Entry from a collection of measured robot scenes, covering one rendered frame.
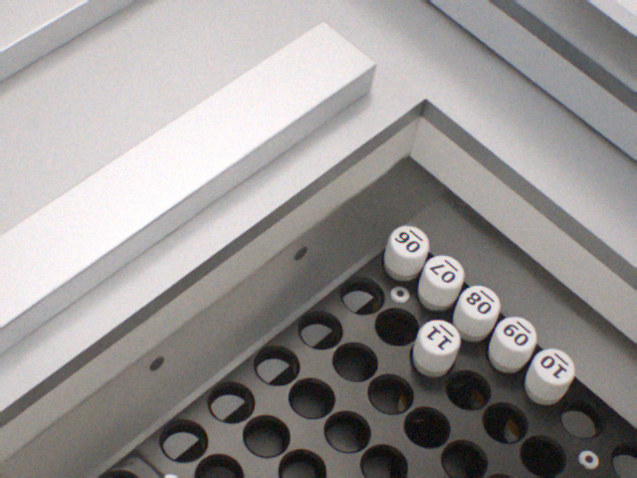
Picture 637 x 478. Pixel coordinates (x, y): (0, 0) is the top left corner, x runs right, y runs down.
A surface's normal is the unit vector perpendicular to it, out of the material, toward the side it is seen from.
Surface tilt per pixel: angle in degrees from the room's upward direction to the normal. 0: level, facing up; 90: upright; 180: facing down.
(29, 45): 90
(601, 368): 0
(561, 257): 90
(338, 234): 90
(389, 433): 0
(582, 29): 90
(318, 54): 0
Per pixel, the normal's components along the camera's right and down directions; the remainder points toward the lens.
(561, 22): -0.70, 0.54
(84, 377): 0.71, 0.62
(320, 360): 0.11, -0.57
